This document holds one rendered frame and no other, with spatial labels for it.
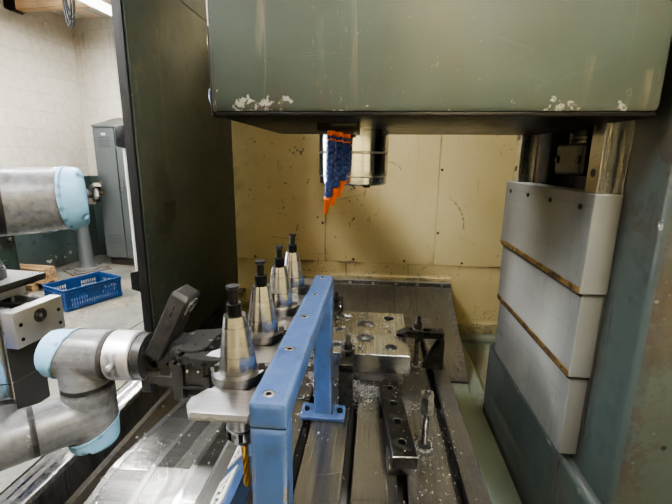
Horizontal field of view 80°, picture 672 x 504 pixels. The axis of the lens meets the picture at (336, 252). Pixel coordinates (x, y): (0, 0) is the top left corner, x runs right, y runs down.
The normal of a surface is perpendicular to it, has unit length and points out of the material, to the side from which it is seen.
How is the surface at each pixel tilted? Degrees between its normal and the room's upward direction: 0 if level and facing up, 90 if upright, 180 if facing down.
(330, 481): 0
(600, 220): 90
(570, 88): 90
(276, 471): 90
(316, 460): 0
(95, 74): 90
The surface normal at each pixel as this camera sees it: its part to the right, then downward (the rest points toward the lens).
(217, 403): 0.01, -0.97
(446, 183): -0.10, 0.22
